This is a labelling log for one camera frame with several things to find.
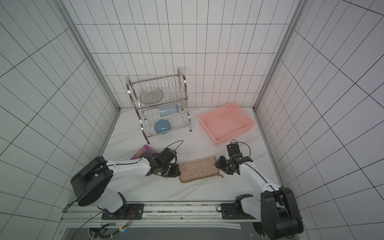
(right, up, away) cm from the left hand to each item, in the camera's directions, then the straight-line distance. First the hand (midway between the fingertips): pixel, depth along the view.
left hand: (176, 176), depth 85 cm
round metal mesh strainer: (-16, +48, +5) cm, 50 cm away
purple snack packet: (-20, +14, +5) cm, 25 cm away
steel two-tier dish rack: (-9, +43, 0) cm, 44 cm away
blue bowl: (-12, +28, +17) cm, 36 cm away
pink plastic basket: (+34, +30, +23) cm, 51 cm away
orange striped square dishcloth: (+13, +3, +2) cm, 14 cm away
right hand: (+22, +6, +2) cm, 23 cm away
